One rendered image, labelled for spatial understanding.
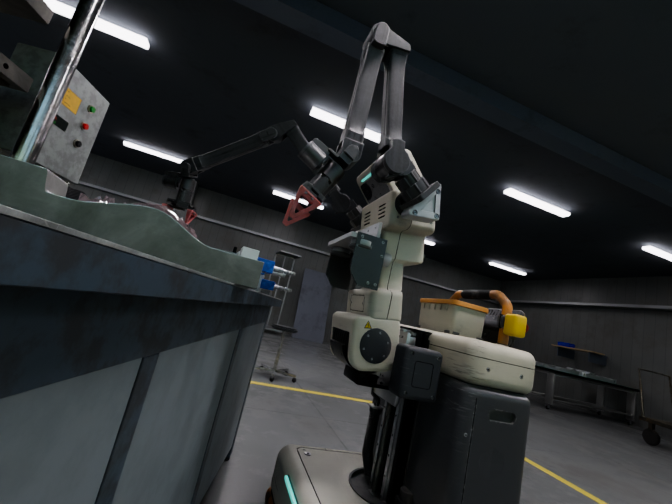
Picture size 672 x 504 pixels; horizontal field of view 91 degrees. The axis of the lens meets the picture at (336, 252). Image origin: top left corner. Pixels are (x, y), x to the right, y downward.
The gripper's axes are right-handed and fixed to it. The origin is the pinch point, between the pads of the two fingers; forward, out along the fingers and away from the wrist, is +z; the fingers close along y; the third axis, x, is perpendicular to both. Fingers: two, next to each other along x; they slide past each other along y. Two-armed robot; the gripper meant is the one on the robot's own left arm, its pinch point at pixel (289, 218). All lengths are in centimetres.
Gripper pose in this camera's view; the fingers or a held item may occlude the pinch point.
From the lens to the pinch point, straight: 86.9
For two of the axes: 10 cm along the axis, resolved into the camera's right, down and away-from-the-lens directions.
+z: -6.2, 7.3, -2.8
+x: 7.2, 6.7, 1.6
